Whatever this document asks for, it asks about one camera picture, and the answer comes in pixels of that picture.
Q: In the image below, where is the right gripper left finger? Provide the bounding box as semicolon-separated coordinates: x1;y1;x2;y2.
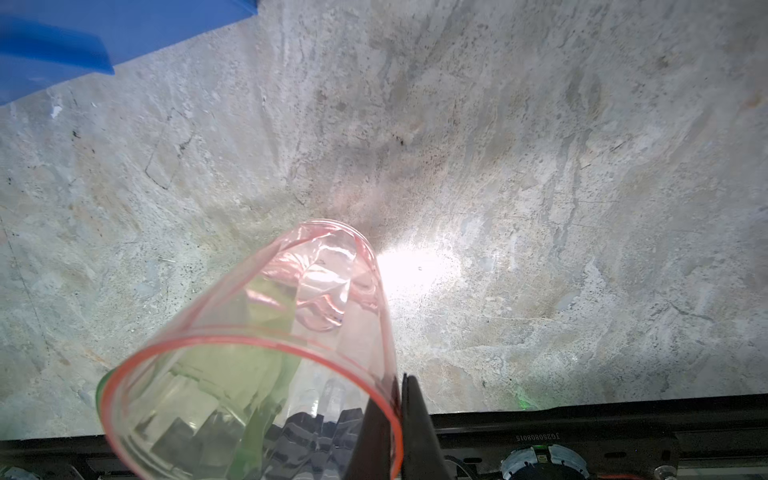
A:
343;399;393;480

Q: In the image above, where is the pink transparent cup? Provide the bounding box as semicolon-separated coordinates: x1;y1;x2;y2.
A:
95;218;404;480

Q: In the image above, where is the green transparent cup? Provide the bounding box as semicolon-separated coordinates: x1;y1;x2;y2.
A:
98;277;301;479

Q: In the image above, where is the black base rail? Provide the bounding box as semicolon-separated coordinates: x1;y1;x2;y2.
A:
0;392;768;480

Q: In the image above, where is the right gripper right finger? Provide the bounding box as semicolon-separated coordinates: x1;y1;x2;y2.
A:
401;374;450;480

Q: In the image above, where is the blue plastic bin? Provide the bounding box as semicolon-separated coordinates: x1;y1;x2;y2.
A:
1;1;258;105

